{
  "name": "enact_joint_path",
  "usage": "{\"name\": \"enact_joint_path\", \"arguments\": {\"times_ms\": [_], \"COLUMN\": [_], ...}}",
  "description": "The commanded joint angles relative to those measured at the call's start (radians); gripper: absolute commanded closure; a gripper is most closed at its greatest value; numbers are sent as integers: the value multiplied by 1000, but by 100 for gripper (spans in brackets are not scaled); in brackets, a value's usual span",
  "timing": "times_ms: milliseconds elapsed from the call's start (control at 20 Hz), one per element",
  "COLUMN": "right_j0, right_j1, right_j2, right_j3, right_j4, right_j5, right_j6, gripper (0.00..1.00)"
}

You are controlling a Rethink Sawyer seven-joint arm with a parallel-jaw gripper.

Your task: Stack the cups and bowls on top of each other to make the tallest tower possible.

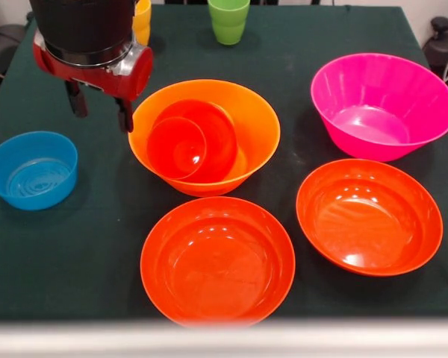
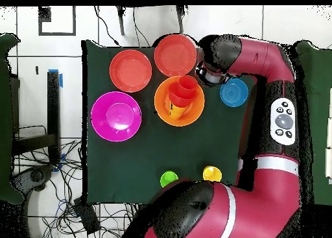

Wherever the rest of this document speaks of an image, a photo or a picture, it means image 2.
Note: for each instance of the large red bowl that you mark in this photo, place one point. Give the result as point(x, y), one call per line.
point(175, 55)
point(130, 70)

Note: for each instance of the small red bowl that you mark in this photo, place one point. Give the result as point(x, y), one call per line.
point(179, 96)

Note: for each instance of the blue bowl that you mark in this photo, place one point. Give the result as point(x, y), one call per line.
point(234, 92)

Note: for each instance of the large orange bowl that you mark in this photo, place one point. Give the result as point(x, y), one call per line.
point(197, 111)

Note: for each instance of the orange cup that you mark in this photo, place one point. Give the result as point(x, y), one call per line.
point(177, 112)

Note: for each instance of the large pink bowl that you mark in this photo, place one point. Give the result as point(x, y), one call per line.
point(116, 116)

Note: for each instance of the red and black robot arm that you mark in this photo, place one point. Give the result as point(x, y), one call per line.
point(259, 196)

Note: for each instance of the black stand leg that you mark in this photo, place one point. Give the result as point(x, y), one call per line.
point(121, 22)
point(180, 20)

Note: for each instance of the yellow cup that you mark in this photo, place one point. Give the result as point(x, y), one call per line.
point(212, 173)

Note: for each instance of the dark green table cloth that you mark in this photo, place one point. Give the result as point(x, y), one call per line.
point(129, 157)

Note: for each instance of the green cup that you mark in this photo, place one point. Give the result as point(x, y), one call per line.
point(168, 177)

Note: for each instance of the green cloth covered table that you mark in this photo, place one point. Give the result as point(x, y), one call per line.
point(321, 92)
point(6, 118)

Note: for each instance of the black power strip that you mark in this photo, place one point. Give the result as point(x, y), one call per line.
point(87, 217)

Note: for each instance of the black round device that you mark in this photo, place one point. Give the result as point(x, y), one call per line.
point(36, 176)

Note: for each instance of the black post with blue tape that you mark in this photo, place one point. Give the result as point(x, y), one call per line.
point(53, 105)

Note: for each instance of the black square frame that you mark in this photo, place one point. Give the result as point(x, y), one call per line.
point(44, 15)

